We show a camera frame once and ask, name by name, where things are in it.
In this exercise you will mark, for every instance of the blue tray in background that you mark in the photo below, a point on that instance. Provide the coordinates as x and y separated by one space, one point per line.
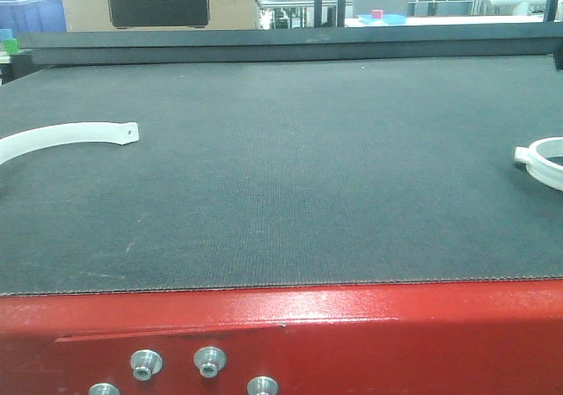
386 19

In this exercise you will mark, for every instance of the white PVC ring fitting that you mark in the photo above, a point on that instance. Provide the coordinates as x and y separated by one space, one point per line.
538 160

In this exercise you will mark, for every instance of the silver bolt lower right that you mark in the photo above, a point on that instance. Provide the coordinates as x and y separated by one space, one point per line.
262 385

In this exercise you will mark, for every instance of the silver bolt upper right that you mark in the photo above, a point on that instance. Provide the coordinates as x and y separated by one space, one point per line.
210 361

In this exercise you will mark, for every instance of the cardboard box with black label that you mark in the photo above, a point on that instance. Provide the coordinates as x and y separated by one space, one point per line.
118 15

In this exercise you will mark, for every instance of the blue plastic crate far left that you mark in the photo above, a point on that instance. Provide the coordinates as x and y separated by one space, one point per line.
33 16

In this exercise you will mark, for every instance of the red metal robot base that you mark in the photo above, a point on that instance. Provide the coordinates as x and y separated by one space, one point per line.
442 338

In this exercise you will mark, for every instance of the green cube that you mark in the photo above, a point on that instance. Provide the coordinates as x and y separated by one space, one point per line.
10 46

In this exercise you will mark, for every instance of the silver bolt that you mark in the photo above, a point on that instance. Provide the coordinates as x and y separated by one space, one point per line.
210 361
262 385
145 364
104 388

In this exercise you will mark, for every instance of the dark grey board at back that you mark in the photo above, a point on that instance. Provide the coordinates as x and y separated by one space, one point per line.
296 45

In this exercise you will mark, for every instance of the dark grey table mat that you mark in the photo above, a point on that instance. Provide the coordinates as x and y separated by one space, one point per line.
275 174

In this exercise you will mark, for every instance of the silver bolt lower left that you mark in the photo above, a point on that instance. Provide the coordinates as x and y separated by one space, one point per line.
104 388

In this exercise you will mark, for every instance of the silver bolt upper left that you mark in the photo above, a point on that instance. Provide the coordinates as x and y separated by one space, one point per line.
145 364

